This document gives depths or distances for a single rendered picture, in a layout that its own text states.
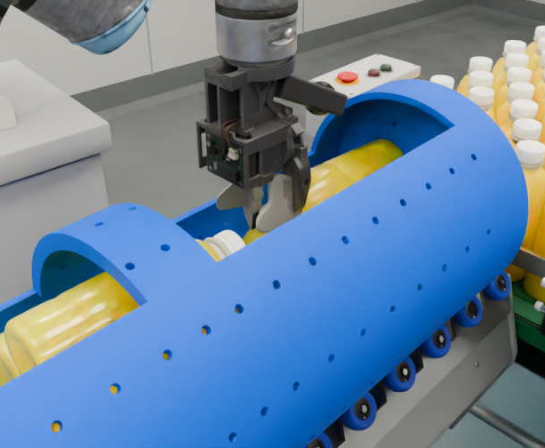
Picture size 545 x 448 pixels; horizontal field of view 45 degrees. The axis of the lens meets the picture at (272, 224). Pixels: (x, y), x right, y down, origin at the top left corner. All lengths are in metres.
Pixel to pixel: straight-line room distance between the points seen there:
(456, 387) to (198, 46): 3.36
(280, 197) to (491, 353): 0.42
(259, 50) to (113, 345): 0.29
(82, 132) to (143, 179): 2.24
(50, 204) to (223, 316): 0.49
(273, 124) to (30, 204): 0.40
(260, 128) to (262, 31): 0.10
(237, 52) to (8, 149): 0.38
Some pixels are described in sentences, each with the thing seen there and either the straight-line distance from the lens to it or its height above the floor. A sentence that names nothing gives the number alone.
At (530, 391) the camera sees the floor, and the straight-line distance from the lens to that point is 2.20.
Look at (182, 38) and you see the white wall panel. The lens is 3.99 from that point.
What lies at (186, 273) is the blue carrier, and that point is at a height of 1.22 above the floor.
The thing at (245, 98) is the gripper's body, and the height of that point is 1.28.
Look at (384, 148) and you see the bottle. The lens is 0.85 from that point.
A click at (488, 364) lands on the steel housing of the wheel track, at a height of 0.86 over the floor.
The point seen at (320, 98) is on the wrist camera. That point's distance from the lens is 0.69.
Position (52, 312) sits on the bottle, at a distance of 0.52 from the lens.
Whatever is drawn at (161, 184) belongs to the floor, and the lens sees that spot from 3.08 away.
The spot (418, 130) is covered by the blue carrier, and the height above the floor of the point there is 1.17.
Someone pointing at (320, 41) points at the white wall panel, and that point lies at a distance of 4.68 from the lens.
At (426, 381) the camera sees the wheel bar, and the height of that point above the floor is 0.92.
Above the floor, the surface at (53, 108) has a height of 1.15.
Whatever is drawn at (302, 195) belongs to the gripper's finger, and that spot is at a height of 1.17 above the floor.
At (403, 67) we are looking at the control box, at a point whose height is 1.10.
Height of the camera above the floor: 1.53
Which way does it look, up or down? 34 degrees down
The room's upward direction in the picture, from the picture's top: straight up
